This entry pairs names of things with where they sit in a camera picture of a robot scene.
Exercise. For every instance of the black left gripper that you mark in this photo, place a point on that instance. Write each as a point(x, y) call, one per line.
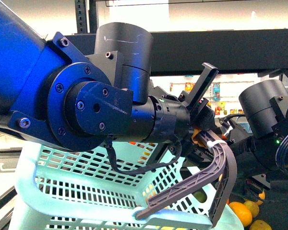
point(170, 121)

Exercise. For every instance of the teal plastic shopping basket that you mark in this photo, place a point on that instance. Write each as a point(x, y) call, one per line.
point(60, 190)

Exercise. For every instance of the yellow lemon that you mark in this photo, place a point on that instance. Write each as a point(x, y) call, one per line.
point(253, 208)

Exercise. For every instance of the blue left robot arm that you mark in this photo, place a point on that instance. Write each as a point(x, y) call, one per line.
point(53, 94)

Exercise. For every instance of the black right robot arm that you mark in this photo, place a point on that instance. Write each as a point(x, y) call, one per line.
point(263, 148)

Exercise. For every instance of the black far fruit shelf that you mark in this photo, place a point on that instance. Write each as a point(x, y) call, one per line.
point(237, 36)

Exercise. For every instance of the green lime lower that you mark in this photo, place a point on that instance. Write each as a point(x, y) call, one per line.
point(200, 196)

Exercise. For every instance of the large orange mandarin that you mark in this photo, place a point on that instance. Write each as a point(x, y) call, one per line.
point(242, 212)

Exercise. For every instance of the glass freezer cabinet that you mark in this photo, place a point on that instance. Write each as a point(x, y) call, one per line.
point(10, 149)

